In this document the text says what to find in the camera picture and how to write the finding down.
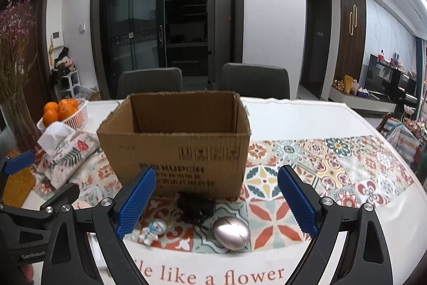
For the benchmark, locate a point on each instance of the black television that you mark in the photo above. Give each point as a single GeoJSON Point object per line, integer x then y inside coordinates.
{"type": "Point", "coordinates": [387, 80]}

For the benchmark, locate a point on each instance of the silver egg-shaped object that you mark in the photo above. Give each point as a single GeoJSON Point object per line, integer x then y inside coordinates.
{"type": "Point", "coordinates": [231, 233]}

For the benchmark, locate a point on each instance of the right grey dining chair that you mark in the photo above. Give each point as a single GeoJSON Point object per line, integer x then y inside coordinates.
{"type": "Point", "coordinates": [256, 81]}

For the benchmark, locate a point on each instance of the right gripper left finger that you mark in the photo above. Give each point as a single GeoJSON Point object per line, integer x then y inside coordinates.
{"type": "Point", "coordinates": [68, 258]}

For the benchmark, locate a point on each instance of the white shoe rack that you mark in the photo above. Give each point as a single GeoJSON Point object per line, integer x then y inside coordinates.
{"type": "Point", "coordinates": [65, 84]}

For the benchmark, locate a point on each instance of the brown cardboard box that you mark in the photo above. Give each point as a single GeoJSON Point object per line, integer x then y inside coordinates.
{"type": "Point", "coordinates": [196, 141]}

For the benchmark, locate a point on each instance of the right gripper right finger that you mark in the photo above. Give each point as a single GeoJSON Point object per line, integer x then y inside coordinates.
{"type": "Point", "coordinates": [365, 256]}

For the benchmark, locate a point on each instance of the vase with dried flowers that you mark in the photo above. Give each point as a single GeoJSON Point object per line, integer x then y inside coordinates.
{"type": "Point", "coordinates": [16, 24]}

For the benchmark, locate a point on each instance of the left grey dining chair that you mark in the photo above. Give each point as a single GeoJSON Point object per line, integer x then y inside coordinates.
{"type": "Point", "coordinates": [150, 81]}

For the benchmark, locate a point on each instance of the woven yellow mat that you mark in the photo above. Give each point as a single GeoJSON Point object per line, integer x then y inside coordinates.
{"type": "Point", "coordinates": [16, 188]}

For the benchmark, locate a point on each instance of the black charger with cable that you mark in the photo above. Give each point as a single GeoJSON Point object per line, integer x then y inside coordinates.
{"type": "Point", "coordinates": [195, 208]}

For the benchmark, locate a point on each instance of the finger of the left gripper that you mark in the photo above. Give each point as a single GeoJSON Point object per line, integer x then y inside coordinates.
{"type": "Point", "coordinates": [10, 166]}
{"type": "Point", "coordinates": [59, 203]}

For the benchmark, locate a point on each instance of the small astronaut figurine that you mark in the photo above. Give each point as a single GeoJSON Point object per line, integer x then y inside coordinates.
{"type": "Point", "coordinates": [152, 232]}

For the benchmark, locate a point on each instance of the white basket of oranges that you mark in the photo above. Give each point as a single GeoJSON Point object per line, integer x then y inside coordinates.
{"type": "Point", "coordinates": [72, 112]}

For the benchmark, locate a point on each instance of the patterned tablecloth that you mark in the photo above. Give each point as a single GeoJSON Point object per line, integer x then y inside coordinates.
{"type": "Point", "coordinates": [350, 170]}

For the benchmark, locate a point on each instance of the grey dining chair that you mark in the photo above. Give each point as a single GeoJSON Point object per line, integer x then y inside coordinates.
{"type": "Point", "coordinates": [256, 81]}
{"type": "Point", "coordinates": [150, 81]}

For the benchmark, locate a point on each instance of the floral tissue pouch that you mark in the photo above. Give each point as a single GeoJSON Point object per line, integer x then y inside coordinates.
{"type": "Point", "coordinates": [65, 150]}

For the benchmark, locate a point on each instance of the grey refrigerator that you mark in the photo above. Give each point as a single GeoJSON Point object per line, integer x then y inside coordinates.
{"type": "Point", "coordinates": [219, 29]}

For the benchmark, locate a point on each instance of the white tv cabinet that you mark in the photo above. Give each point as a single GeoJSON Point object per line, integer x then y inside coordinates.
{"type": "Point", "coordinates": [361, 104]}

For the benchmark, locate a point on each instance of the black glass sliding door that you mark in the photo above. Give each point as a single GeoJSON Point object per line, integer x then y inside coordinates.
{"type": "Point", "coordinates": [136, 34]}

